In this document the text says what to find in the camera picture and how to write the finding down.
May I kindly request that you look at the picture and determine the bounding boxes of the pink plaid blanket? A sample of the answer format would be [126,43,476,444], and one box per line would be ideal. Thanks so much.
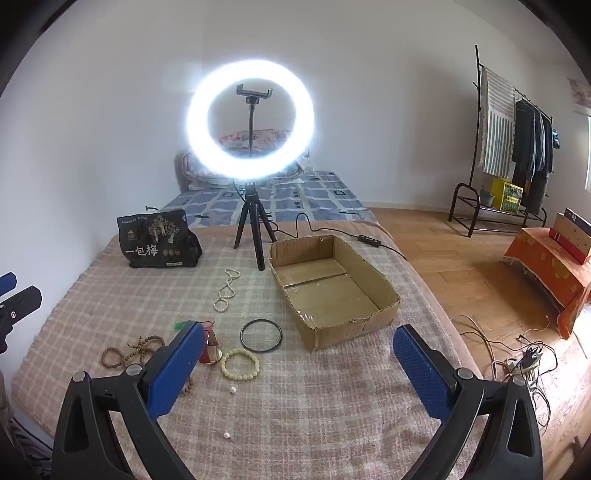
[11,222,476,480]

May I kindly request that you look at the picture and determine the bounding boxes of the black tripod legs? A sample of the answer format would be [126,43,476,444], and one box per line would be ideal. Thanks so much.
[233,181,278,271]

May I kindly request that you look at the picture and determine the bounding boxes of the white pearl necklace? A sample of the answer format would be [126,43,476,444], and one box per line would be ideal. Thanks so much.
[213,268,242,313]

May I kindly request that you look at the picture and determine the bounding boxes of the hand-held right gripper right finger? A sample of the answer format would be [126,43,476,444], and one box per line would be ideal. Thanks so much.
[392,324,544,480]

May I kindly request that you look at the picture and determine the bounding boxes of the cardboard box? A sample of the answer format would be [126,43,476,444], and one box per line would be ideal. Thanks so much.
[269,234,402,353]

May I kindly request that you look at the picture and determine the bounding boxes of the black phone holder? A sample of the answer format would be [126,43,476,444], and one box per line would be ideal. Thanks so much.
[236,84,274,160]

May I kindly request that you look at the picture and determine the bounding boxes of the black printed bag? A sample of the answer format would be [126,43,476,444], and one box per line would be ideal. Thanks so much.
[116,209,203,269]

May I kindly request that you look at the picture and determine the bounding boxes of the long brown bead strand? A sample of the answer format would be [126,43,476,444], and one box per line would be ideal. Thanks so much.
[124,335,165,367]

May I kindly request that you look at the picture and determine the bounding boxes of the blue patterned bedsheet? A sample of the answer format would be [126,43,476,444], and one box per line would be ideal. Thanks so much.
[159,170,384,229]

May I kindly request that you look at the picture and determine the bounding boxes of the brown and red gift box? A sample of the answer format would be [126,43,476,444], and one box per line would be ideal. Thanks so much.
[549,208,591,266]

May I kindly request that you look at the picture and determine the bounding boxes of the yellow box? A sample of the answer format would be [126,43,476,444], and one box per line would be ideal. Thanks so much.
[490,178,525,212]

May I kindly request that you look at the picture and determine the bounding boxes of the white power strip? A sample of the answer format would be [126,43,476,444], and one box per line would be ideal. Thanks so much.
[505,360,539,386]

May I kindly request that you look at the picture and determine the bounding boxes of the black cable with controller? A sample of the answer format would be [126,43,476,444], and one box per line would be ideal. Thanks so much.
[270,213,409,259]

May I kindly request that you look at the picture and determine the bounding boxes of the cream bead bracelet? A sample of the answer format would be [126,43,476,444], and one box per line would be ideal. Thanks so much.
[220,348,262,382]

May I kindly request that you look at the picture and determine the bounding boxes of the dark hanging clothes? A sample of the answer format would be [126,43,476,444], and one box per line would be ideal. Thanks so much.
[512,99,555,215]

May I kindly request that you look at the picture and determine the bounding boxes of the green jade pendant red cord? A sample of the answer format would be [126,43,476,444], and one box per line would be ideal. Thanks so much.
[173,320,223,366]

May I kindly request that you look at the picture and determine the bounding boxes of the small brown bead bracelet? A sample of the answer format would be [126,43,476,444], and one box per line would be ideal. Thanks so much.
[102,346,127,369]

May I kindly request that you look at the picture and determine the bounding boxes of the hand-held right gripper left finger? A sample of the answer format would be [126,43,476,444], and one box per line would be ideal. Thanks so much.
[52,322,206,480]

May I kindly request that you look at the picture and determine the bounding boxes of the floral folded quilt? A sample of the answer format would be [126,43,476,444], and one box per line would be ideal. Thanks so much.
[178,128,309,191]

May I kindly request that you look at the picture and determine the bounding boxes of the dark thin bangle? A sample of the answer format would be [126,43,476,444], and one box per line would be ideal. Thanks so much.
[240,318,281,355]

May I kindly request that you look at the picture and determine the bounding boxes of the dark striped cloth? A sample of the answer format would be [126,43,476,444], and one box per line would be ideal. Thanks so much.
[0,411,51,480]

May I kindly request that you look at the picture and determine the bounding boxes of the wall poster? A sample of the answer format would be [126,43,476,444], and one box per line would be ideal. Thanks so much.
[568,78,591,112]

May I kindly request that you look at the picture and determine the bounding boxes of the striped hanging cloth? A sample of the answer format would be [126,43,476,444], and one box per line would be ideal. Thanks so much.
[478,67,517,178]

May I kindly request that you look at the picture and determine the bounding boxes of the white ring light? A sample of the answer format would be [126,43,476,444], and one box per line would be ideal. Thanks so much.
[186,58,317,182]

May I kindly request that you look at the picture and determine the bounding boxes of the tangle of floor cables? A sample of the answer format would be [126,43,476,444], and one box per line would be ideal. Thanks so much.
[450,314,561,428]

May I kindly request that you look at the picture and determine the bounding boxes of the window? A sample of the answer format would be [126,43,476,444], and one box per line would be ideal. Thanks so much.
[584,111,591,195]

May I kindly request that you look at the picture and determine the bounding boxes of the black metal coat rack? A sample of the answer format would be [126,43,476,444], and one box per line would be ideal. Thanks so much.
[449,45,555,238]

